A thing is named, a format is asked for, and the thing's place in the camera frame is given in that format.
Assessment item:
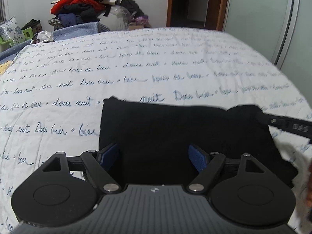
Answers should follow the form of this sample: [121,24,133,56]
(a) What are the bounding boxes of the black pants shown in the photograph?
[99,97,298,187]

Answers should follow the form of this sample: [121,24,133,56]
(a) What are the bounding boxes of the white bedspread with blue script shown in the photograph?
[1,28,311,233]

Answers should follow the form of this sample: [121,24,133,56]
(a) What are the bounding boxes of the frosted glass wardrobe sliding door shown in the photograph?
[222,0,312,79]

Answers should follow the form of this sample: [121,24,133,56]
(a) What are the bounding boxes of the blue quilted blanket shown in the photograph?
[0,22,110,63]

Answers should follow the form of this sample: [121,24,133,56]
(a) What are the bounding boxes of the brown cardboard box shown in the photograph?
[128,22,152,31]

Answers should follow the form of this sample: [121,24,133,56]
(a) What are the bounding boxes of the clear plastic bag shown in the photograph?
[98,5,131,31]

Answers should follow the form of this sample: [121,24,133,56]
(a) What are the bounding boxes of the green plastic basket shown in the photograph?
[1,27,34,52]

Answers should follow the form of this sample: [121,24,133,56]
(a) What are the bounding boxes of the pile of mixed clothes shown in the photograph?
[48,0,149,30]

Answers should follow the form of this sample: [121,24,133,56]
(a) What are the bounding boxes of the blue floral pillow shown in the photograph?
[1,16,22,38]

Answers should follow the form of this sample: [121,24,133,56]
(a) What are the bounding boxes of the brown wooden door frame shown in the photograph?
[166,0,230,31]

